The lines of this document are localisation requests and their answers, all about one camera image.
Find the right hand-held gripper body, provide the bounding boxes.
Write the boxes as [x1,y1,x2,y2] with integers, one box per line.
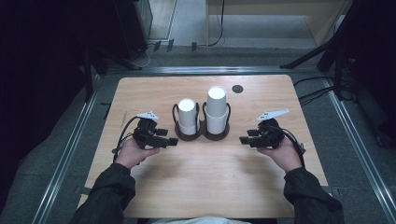
[249,108,290,149]

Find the black metal stand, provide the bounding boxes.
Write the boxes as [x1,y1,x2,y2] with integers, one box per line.
[81,46,108,101]

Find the wooden cabinet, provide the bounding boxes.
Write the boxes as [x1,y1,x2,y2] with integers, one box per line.
[205,0,355,49]

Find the hanging black cable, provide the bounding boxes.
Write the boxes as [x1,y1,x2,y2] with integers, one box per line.
[207,0,226,48]

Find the left hand-held gripper cable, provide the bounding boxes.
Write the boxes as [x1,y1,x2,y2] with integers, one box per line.
[112,115,140,163]

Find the tall stack of white cups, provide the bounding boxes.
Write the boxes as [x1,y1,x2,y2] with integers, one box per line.
[205,86,229,135]

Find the hand-held gripper cable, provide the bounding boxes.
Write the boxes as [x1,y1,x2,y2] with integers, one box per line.
[112,115,140,163]
[279,126,307,169]

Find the black tripod stand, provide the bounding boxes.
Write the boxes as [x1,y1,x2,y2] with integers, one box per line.
[279,18,348,101]

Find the right hand-held gripper cable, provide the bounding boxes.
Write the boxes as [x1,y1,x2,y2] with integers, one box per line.
[279,126,307,169]

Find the metal floor rail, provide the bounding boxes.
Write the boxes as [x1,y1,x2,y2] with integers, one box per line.
[106,65,325,76]
[31,74,102,224]
[321,77,396,224]

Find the black wire cup holder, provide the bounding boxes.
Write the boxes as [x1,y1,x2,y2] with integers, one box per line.
[172,101,232,142]

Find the black floor cables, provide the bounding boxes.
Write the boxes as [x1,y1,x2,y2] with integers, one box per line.
[292,76,336,106]

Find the dark computer tower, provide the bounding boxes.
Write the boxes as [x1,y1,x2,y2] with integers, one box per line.
[113,0,154,62]

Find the person's left hand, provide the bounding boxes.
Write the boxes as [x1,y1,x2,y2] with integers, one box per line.
[115,137,162,171]

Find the person's right hand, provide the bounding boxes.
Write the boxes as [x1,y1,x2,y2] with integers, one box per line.
[257,137,304,174]

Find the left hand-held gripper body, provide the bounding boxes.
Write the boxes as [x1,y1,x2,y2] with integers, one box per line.
[133,111,169,149]

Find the short stack of white cups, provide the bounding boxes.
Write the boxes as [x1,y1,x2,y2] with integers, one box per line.
[177,98,201,136]

